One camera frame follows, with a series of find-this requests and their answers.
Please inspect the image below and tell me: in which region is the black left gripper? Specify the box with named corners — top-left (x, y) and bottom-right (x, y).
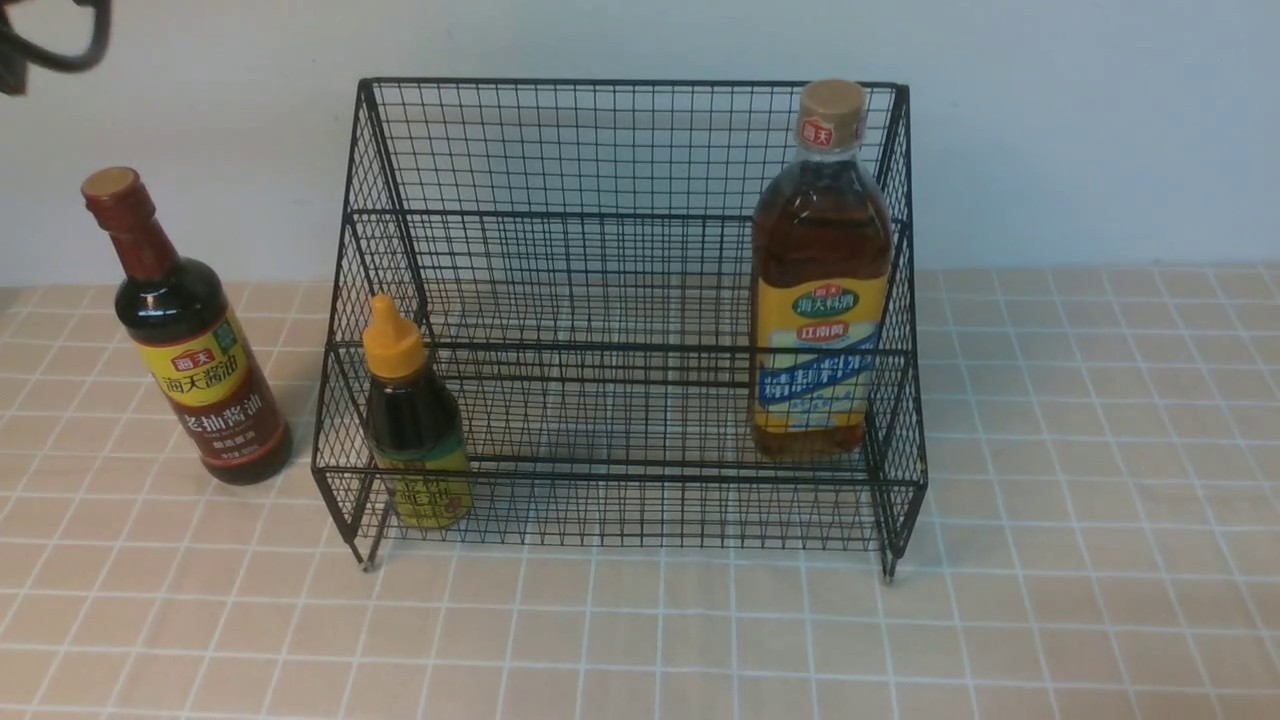
top-left (0, 10), bottom-right (29, 97)

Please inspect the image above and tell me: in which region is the dark soy sauce bottle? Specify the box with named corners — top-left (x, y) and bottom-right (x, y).
top-left (79, 167), bottom-right (293, 486)

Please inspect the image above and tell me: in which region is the oyster sauce bottle orange cap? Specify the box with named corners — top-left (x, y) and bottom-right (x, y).
top-left (362, 293), bottom-right (474, 530)

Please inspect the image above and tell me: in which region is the cooking wine bottle yellow label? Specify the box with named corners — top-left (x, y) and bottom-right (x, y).
top-left (750, 79), bottom-right (893, 459)

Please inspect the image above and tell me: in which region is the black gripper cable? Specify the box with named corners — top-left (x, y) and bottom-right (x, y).
top-left (0, 0), bottom-right (113, 74)

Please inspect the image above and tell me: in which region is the black wire mesh shelf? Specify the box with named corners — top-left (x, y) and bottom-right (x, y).
top-left (311, 77), bottom-right (928, 580)

